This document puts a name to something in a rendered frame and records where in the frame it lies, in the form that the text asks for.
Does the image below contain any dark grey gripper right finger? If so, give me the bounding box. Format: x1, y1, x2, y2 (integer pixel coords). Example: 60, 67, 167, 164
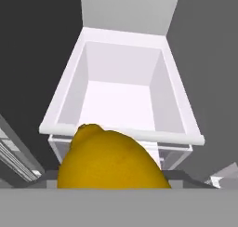
161, 169, 218, 190

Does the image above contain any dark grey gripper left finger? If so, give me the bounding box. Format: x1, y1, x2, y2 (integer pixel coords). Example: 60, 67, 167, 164
29, 169, 63, 190

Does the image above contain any yellow lemon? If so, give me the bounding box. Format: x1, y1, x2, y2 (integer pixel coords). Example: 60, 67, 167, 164
57, 123, 172, 190

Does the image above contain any white open tupperware container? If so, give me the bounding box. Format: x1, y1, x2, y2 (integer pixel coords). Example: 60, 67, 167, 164
38, 0, 205, 171

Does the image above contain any grey ribbed kitchen fitting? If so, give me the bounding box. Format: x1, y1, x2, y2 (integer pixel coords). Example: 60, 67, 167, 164
0, 113, 46, 189

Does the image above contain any pale grey angular fitting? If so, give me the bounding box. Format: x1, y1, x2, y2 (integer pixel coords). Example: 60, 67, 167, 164
204, 162, 238, 190

